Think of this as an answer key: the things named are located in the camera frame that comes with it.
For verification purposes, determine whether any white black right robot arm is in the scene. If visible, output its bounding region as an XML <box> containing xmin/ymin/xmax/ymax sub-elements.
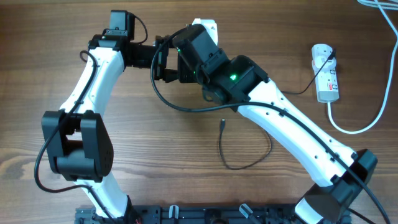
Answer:
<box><xmin>172</xmin><ymin>24</ymin><xmax>377</xmax><ymax>223</ymax></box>

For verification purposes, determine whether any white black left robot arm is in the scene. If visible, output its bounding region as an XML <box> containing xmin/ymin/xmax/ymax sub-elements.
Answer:
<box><xmin>34</xmin><ymin>35</ymin><xmax>169</xmax><ymax>223</ymax></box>

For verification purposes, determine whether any white power strip socket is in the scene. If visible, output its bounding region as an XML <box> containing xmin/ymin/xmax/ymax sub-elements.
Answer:
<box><xmin>312</xmin><ymin>44</ymin><xmax>340</xmax><ymax>103</ymax></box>

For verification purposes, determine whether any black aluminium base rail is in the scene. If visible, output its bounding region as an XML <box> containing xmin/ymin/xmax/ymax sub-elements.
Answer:
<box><xmin>74</xmin><ymin>203</ymin><xmax>352</xmax><ymax>224</ymax></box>

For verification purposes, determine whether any black usb charging cable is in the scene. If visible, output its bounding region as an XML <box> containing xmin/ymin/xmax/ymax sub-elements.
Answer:
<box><xmin>218</xmin><ymin>49</ymin><xmax>337</xmax><ymax>170</ymax></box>

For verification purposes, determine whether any white power strip cord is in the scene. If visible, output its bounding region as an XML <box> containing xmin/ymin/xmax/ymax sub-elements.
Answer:
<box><xmin>326</xmin><ymin>0</ymin><xmax>398</xmax><ymax>135</ymax></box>

